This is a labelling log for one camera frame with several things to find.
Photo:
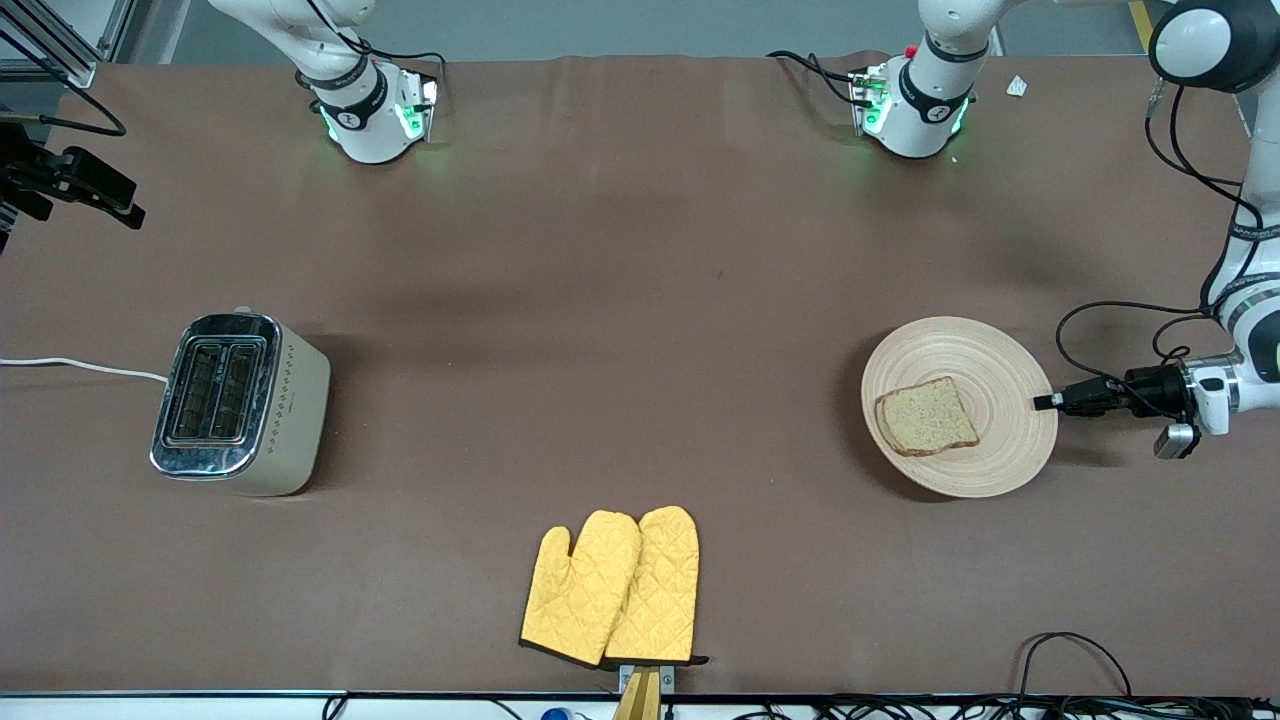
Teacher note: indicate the small white paper scrap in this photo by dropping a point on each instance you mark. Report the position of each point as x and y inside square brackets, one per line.
[1017, 86]

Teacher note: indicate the round wooden plate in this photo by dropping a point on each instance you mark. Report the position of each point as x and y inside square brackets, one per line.
[990, 360]

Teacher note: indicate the aluminium frame profile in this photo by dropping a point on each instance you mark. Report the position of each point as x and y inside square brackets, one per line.
[70, 55]

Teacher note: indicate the brown toast slice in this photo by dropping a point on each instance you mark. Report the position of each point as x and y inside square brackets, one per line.
[925, 415]

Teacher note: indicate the small metal bracket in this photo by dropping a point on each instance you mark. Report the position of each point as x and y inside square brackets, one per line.
[667, 678]

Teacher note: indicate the brown table cover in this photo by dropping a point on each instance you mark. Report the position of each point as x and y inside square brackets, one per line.
[700, 250]

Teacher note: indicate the beige chrome toaster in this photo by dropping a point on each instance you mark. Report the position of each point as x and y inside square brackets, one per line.
[290, 420]

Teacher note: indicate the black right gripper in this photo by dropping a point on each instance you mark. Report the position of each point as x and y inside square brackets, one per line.
[22, 165]

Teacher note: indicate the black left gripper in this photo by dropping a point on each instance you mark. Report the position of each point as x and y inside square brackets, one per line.
[1147, 385]

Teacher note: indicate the yellow quilted oven mitt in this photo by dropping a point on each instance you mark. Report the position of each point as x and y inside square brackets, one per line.
[660, 590]
[575, 600]

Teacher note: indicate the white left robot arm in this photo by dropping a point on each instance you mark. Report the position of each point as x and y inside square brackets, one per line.
[1245, 290]

